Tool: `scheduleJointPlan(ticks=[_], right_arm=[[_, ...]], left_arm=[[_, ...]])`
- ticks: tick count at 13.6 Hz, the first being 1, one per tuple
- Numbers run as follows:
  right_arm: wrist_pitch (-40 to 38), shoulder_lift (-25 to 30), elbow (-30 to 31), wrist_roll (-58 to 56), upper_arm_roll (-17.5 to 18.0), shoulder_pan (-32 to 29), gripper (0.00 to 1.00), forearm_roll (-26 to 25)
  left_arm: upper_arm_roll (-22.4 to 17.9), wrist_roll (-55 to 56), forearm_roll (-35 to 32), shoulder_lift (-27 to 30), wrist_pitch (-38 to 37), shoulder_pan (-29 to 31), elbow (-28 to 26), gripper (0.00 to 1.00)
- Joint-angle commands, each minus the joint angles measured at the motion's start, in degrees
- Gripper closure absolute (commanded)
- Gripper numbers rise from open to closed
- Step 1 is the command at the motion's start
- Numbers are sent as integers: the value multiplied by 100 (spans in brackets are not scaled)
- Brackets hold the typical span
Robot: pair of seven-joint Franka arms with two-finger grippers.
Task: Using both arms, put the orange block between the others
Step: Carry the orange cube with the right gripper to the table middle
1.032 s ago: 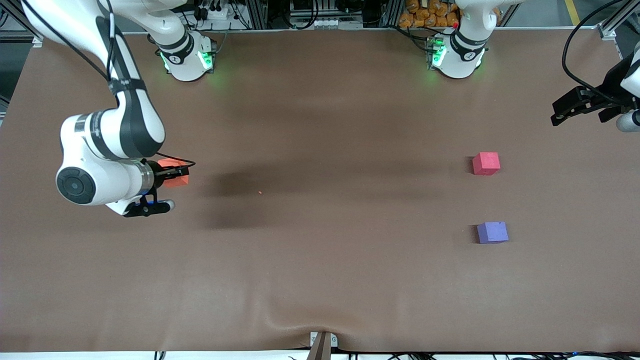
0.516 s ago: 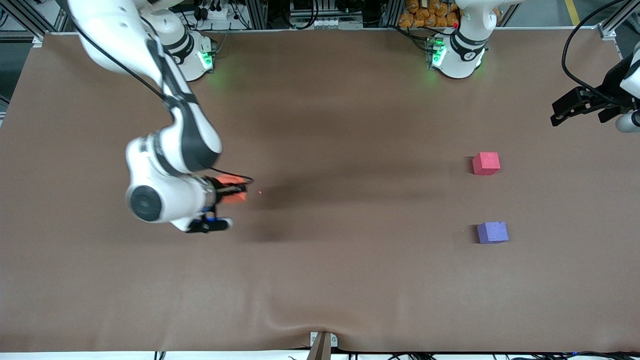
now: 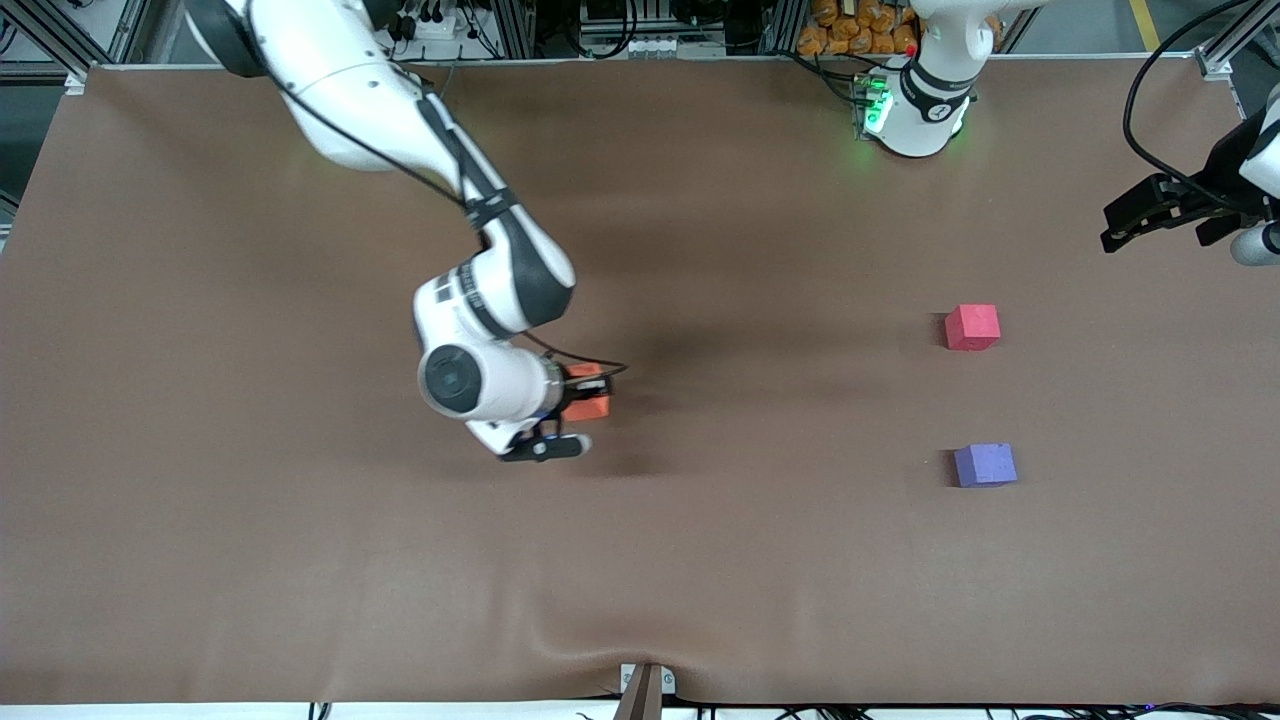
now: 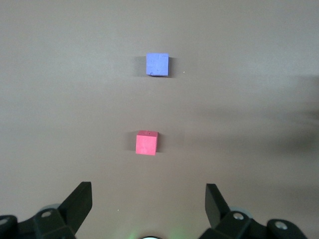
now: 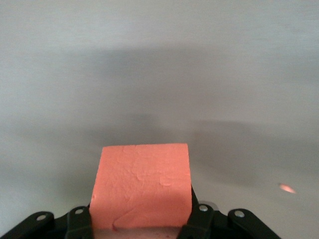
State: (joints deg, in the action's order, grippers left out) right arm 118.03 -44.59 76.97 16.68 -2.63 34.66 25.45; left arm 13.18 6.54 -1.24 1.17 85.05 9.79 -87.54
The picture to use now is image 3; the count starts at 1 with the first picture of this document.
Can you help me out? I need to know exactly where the orange foam block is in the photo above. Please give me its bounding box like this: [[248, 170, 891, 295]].
[[560, 362, 612, 422]]

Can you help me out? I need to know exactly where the brown table mat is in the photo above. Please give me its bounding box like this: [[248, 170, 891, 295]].
[[0, 58, 1280, 707]]

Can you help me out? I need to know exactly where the red foam block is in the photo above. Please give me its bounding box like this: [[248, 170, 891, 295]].
[[944, 304, 1002, 352]]

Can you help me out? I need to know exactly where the purple foam block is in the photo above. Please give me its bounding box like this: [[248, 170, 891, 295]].
[[953, 443, 1019, 489]]

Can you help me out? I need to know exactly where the bag of orange balls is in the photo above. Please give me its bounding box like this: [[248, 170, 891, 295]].
[[797, 0, 1003, 57]]

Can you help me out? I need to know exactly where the white power strip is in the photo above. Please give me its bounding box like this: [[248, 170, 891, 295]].
[[393, 8, 463, 43]]

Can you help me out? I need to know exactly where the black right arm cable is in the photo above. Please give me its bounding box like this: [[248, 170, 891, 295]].
[[270, 70, 629, 379]]

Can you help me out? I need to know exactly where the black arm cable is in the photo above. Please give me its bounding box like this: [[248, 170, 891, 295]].
[[270, 70, 629, 379], [1121, 0, 1251, 196]]

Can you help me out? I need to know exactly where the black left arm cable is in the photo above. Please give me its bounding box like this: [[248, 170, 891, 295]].
[[1121, 0, 1251, 196]]

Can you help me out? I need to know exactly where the aluminium frame strut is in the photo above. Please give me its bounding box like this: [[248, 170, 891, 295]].
[[10, 0, 151, 83], [1195, 0, 1280, 83]]

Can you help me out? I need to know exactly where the metal clamp bracket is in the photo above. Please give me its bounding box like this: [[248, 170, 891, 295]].
[[619, 663, 677, 697]]

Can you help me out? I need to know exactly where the brown camera post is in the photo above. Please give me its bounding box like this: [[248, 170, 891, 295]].
[[612, 665, 664, 720]]

